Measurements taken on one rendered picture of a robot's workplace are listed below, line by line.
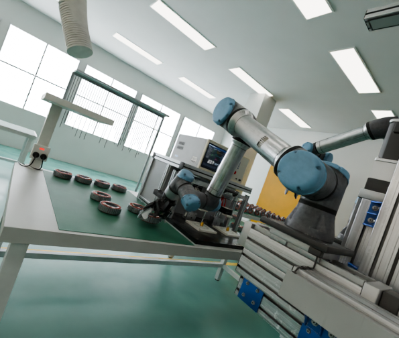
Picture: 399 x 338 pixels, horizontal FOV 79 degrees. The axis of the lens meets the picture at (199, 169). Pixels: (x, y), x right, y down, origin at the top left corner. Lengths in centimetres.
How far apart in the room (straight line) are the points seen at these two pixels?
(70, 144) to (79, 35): 587
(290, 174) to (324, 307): 32
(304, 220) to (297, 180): 16
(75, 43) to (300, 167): 161
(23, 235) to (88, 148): 686
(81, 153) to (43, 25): 323
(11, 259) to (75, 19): 150
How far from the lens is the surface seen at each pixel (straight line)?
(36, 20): 778
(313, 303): 68
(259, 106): 589
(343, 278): 78
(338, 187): 83
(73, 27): 197
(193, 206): 103
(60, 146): 762
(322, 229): 83
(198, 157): 161
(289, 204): 523
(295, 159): 72
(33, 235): 94
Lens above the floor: 110
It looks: level
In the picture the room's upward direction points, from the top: 21 degrees clockwise
